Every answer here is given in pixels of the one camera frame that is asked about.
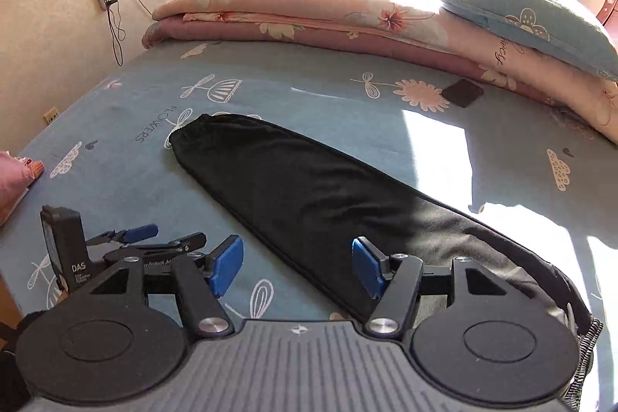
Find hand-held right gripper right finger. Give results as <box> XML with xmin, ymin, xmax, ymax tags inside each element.
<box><xmin>351</xmin><ymin>237</ymin><xmax>510</xmax><ymax>338</ymax></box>

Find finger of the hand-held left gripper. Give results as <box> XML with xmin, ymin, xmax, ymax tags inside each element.
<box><xmin>104</xmin><ymin>232</ymin><xmax>208</xmax><ymax>261</ymax></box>
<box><xmin>87</xmin><ymin>224</ymin><xmax>159</xmax><ymax>249</ymax></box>

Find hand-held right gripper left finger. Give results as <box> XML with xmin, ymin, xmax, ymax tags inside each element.
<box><xmin>89</xmin><ymin>234</ymin><xmax>244</xmax><ymax>338</ymax></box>

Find black pants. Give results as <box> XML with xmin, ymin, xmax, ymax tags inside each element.
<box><xmin>166</xmin><ymin>113</ymin><xmax>604</xmax><ymax>412</ymax></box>

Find pink cloth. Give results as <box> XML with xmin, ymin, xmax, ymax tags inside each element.
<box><xmin>0</xmin><ymin>151</ymin><xmax>46</xmax><ymax>227</ymax></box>

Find blue floral bed sheet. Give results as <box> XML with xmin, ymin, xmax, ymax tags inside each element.
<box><xmin>0</xmin><ymin>38</ymin><xmax>618</xmax><ymax>412</ymax></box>

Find small black flat object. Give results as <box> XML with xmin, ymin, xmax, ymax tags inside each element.
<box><xmin>441</xmin><ymin>79</ymin><xmax>484</xmax><ymax>109</ymax></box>

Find pink floral folded quilt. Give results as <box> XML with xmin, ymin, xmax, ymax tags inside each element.
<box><xmin>141</xmin><ymin>0</ymin><xmax>580</xmax><ymax>123</ymax></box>
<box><xmin>425</xmin><ymin>4</ymin><xmax>618</xmax><ymax>147</ymax></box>

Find blue floral pillow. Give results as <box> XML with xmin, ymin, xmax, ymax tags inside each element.
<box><xmin>432</xmin><ymin>0</ymin><xmax>618</xmax><ymax>81</ymax></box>

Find wooden headboard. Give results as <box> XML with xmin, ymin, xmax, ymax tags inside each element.
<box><xmin>596</xmin><ymin>0</ymin><xmax>618</xmax><ymax>27</ymax></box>

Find black television cables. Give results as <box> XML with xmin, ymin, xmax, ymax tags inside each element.
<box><xmin>42</xmin><ymin>0</ymin><xmax>151</xmax><ymax>66</ymax></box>

